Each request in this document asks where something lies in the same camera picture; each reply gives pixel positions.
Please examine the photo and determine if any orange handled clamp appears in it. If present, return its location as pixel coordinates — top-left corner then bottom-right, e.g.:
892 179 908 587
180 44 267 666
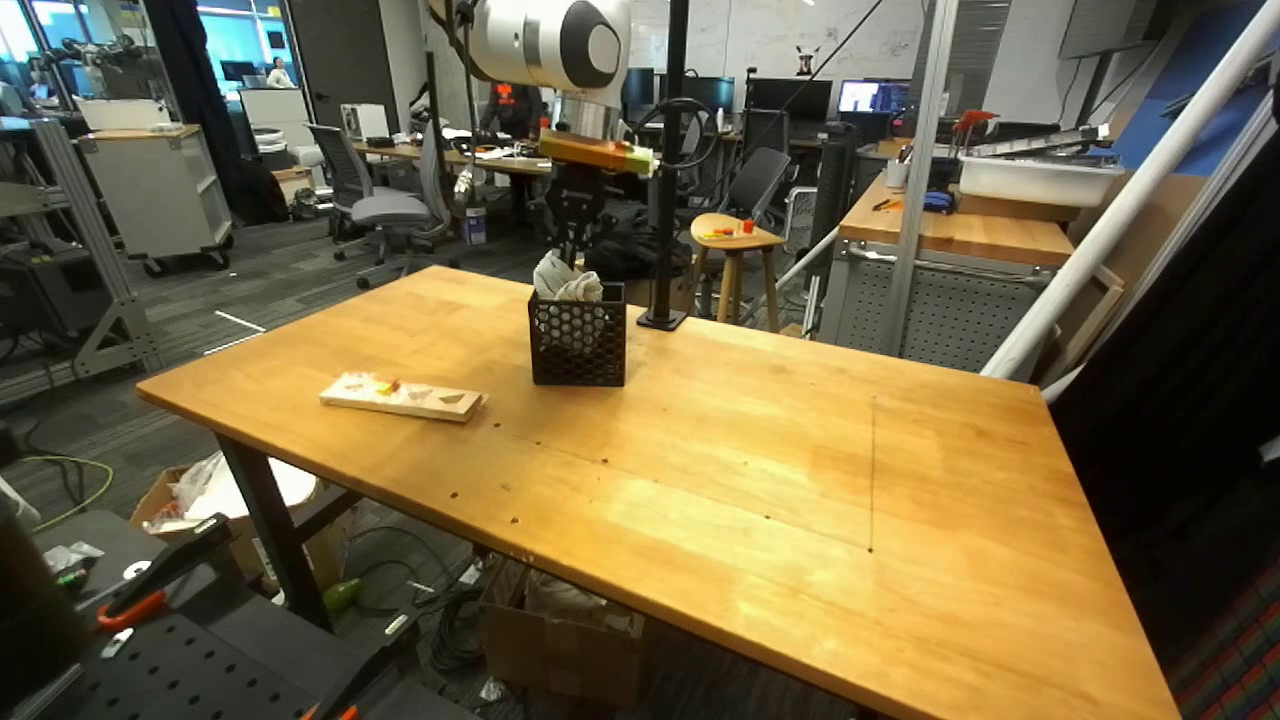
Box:
88 511 240 638

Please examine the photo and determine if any black perforated box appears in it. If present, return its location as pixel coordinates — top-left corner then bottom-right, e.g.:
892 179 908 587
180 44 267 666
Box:
526 286 631 394

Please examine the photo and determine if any flat cardboard box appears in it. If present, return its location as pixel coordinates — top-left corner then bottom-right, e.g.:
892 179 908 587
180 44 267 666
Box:
478 597 653 711

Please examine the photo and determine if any multicoloured striped backdrop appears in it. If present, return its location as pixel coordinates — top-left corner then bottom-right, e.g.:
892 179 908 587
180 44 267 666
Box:
1163 558 1280 720

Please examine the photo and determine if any grey metal pole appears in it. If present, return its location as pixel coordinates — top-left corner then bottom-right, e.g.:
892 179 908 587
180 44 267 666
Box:
884 0 967 361

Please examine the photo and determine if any wooden top workbench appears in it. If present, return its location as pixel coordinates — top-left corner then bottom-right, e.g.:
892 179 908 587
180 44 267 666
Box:
814 172 1080 382

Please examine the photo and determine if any black curtain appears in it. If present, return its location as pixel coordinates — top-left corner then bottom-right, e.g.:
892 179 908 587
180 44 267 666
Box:
1044 123 1280 673

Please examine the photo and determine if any small cardboard box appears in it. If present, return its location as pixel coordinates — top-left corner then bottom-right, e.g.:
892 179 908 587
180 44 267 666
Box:
124 449 330 551

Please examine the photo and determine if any computer monitor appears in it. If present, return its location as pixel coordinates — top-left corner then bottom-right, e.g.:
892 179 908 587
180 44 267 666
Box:
833 76 922 123

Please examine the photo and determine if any round wooden stool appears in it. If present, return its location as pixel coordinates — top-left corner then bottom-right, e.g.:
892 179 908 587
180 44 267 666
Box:
683 207 787 331

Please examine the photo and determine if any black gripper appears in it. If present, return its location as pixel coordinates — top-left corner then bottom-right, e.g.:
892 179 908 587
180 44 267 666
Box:
546 168 618 276

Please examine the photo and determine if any white plastic bag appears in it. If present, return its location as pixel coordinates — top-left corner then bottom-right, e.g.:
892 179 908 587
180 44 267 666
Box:
171 449 323 527

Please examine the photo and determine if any dark mesh office chair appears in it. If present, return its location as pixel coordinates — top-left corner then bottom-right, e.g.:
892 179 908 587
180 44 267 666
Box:
722 141 796 227

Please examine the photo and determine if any white tub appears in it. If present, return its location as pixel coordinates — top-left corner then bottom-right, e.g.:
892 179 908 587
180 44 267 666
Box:
952 123 1139 211

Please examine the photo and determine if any standing person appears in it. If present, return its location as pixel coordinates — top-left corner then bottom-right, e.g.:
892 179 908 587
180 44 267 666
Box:
486 76 553 141

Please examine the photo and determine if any white towel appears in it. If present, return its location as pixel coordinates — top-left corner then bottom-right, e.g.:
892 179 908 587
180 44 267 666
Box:
527 245 611 305

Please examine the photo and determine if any white pipe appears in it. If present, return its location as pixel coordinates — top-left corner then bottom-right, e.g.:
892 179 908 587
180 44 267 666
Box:
977 0 1280 385
1037 91 1280 407

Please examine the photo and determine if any grey office chair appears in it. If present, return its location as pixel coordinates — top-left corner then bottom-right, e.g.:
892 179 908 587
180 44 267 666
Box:
309 113 460 292

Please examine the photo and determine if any grey metal frame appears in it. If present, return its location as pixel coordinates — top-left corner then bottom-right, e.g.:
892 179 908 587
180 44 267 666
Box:
0 113 167 413

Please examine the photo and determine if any black table leg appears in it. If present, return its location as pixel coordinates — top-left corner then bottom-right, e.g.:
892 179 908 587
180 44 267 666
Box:
213 431 335 632

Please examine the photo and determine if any wooden puzzle board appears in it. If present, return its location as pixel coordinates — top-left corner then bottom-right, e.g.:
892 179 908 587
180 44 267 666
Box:
316 370 493 430

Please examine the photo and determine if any white wheeled cabinet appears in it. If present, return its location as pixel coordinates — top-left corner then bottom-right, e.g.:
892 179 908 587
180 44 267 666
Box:
73 122 240 279

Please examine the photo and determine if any black perforated plate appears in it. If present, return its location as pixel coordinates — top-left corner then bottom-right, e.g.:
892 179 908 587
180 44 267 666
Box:
35 592 413 720

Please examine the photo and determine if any long office desk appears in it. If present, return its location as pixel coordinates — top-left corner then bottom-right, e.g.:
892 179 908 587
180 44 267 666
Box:
356 134 556 193

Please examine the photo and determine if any blue board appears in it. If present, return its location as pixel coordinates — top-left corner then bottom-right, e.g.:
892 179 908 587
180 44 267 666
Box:
1114 0 1280 183

